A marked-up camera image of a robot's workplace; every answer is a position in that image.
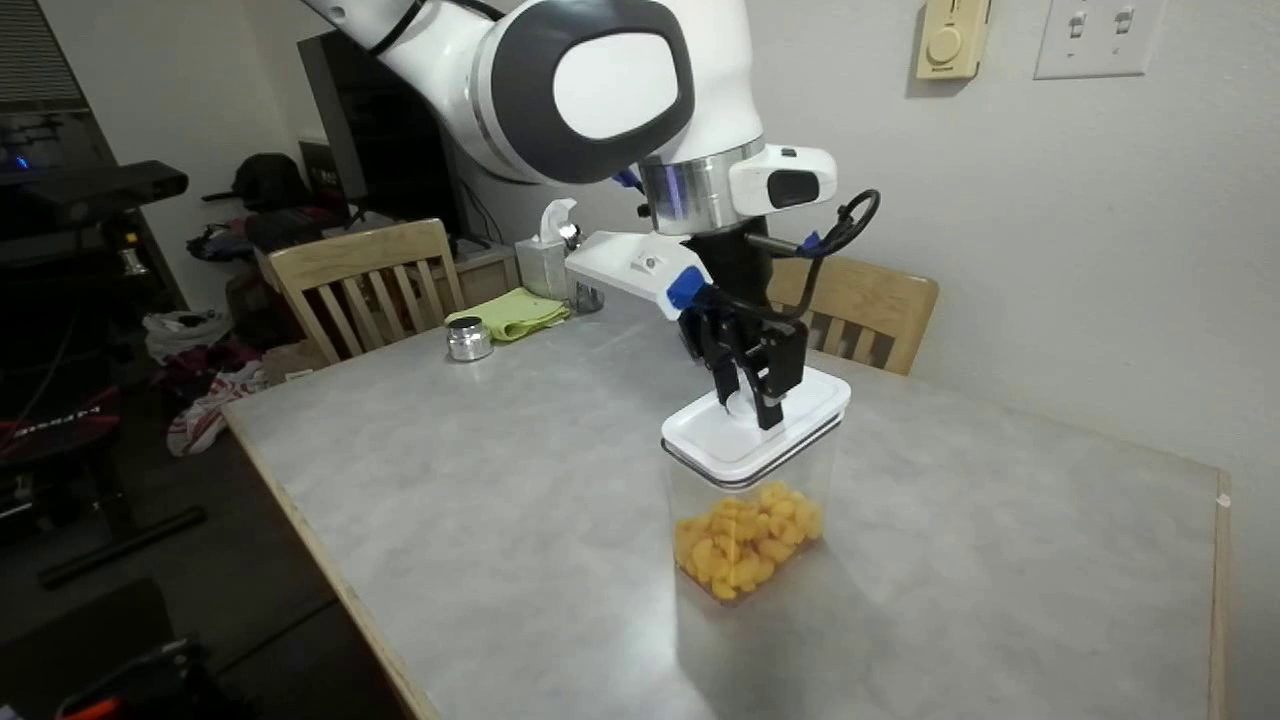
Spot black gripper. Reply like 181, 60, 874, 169
681, 233, 809, 433

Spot white rectangular container lid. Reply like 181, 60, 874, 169
660, 370, 853, 485

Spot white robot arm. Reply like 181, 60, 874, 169
304, 0, 835, 429

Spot clear plastic food container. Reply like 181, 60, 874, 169
669, 442, 829, 605

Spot right wooden chair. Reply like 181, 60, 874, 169
770, 256, 940, 378

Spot wooden chair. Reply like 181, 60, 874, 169
268, 219, 466, 364
770, 256, 940, 378

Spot yellow cereal rings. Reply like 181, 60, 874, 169
674, 479, 829, 605

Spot white tissue dispenser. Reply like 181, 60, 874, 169
515, 195, 580, 302

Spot green folded cloth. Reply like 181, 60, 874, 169
461, 290, 570, 343

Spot small metal cup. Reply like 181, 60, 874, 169
450, 317, 492, 364

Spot left wooden chair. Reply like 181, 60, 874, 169
268, 219, 466, 364

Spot black exercise machine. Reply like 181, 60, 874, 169
0, 103, 209, 589

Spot black camera cable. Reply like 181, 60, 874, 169
743, 183, 883, 334

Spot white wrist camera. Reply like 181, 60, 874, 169
730, 146, 835, 217

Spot white wall switch plate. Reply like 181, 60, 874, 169
1037, 0, 1170, 82

